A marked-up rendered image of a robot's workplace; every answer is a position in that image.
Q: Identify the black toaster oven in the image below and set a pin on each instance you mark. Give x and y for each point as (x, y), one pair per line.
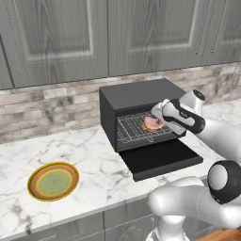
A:
(141, 94)

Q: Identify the grey drawer front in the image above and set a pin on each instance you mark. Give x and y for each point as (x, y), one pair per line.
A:
(128, 232)
(72, 229)
(125, 212)

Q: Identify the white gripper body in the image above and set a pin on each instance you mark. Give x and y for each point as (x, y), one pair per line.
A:
(157, 110)

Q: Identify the yellow and green round plate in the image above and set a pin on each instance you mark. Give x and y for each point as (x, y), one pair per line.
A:
(53, 181)

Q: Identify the black toaster oven door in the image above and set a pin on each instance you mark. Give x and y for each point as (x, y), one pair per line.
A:
(160, 158)

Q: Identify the orange-brown bread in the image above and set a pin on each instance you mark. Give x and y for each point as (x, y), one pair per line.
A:
(146, 127)

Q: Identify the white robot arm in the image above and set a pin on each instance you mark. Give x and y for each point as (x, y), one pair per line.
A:
(188, 200)

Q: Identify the pink steak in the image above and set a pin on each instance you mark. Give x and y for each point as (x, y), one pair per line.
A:
(153, 123)

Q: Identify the grey wooden cupboard door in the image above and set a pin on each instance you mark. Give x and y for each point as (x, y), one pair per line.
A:
(3, 69)
(56, 37)
(224, 28)
(153, 31)

